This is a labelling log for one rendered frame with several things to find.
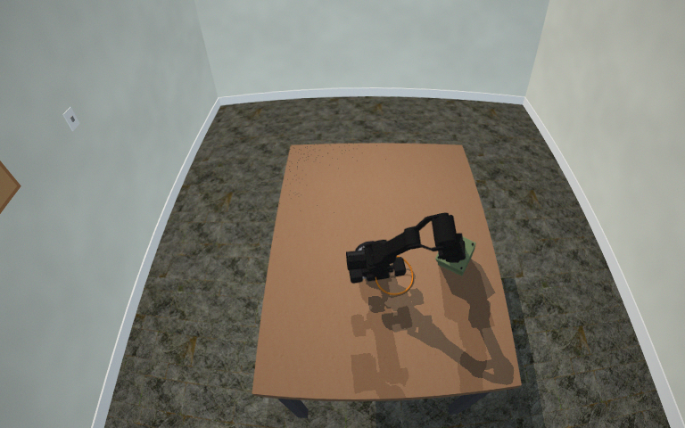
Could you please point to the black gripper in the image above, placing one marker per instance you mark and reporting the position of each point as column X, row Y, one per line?
column 398, row 267

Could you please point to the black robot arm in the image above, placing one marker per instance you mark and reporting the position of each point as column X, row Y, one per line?
column 382, row 253

